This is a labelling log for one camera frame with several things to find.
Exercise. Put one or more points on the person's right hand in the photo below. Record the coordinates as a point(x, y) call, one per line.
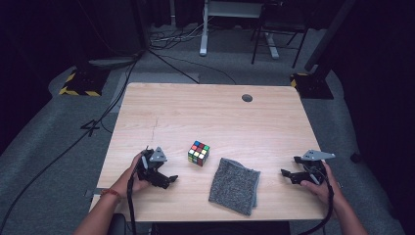
point(321, 191)

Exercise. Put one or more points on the black seat edge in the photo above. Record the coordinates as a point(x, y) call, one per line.
point(119, 225)

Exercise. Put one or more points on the yellow-black striped stand base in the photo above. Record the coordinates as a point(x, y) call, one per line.
point(313, 86)
point(83, 81)

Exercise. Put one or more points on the person's left hand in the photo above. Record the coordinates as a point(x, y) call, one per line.
point(129, 182)

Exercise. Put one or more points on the grey slanted stand pole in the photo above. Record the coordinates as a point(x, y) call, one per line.
point(329, 32)

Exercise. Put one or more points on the multicoloured puzzle cube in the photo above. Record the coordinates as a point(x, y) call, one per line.
point(198, 153)

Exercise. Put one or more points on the white desk frame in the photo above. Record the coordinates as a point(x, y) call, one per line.
point(204, 29)

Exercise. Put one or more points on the grey fluffy cloth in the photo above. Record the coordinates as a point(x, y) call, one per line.
point(234, 186)

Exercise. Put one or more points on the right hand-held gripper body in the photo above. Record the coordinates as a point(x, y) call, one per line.
point(315, 155)

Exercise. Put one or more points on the person's dark clothing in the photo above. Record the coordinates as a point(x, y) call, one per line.
point(221, 229)

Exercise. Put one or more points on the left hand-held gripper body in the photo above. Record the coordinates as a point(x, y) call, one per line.
point(153, 169)

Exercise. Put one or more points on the black metal chair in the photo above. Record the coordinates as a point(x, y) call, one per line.
point(295, 29)

